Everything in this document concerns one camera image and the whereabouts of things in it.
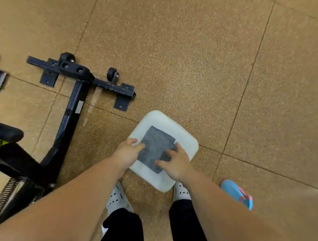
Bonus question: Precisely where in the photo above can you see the person's left hand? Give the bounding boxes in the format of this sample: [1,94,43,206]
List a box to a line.
[110,138,145,172]

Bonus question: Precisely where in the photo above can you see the person's right hand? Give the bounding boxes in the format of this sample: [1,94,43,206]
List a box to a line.
[155,142,193,183]

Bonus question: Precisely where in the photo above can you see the grey cleaning cloth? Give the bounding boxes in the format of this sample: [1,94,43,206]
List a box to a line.
[137,126,177,174]

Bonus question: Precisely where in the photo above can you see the black adjustable weight bench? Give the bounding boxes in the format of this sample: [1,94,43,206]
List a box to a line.
[0,52,136,224]

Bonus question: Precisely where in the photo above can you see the person's left forearm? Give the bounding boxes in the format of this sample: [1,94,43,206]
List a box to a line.
[0,156,127,241]

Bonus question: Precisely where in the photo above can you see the person's right forearm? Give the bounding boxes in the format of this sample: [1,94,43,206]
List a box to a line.
[185,171,286,241]

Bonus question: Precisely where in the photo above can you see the white perforated right shoe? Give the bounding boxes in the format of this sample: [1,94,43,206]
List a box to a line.
[173,181,192,202]

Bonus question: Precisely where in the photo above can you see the white perforated shoe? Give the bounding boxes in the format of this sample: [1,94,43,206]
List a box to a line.
[173,181,192,202]
[101,181,134,236]

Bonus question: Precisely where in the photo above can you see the white perforated left shoe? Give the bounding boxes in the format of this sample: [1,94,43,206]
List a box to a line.
[101,181,134,236]

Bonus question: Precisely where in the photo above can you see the white plastic container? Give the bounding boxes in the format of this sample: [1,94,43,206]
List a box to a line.
[128,110,199,193]

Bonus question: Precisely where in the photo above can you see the blue spray bottle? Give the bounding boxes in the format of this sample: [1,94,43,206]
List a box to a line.
[220,179,253,211]

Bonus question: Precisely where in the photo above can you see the black trousers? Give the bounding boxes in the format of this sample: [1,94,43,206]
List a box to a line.
[100,199,208,241]

